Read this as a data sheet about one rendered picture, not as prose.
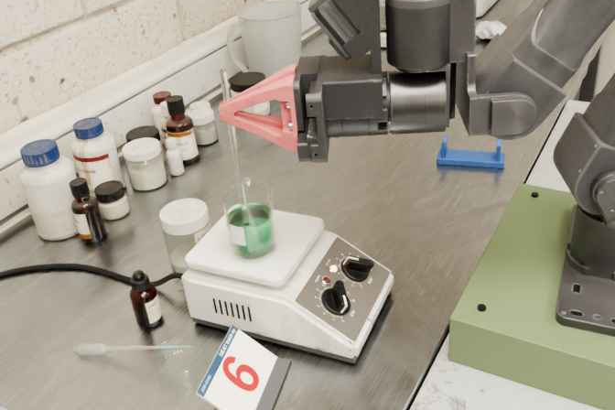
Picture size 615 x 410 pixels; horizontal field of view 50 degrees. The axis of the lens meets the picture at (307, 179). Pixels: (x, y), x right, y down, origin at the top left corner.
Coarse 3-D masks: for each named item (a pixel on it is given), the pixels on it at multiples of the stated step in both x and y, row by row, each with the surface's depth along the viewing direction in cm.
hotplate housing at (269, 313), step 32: (320, 256) 71; (192, 288) 70; (224, 288) 68; (256, 288) 67; (288, 288) 67; (384, 288) 72; (224, 320) 71; (256, 320) 68; (288, 320) 66; (320, 320) 65; (320, 352) 67; (352, 352) 65
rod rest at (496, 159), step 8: (440, 152) 101; (448, 152) 101; (456, 152) 101; (464, 152) 101; (472, 152) 101; (480, 152) 100; (488, 152) 100; (496, 152) 97; (440, 160) 100; (448, 160) 99; (456, 160) 99; (464, 160) 99; (472, 160) 98; (480, 160) 98; (488, 160) 98; (496, 160) 97; (504, 160) 98
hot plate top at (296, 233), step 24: (288, 216) 75; (312, 216) 75; (216, 240) 72; (288, 240) 71; (312, 240) 71; (192, 264) 69; (216, 264) 68; (240, 264) 68; (264, 264) 67; (288, 264) 67
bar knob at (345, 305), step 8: (328, 288) 68; (336, 288) 67; (344, 288) 67; (328, 296) 67; (336, 296) 67; (344, 296) 66; (328, 304) 66; (336, 304) 66; (344, 304) 65; (336, 312) 66; (344, 312) 67
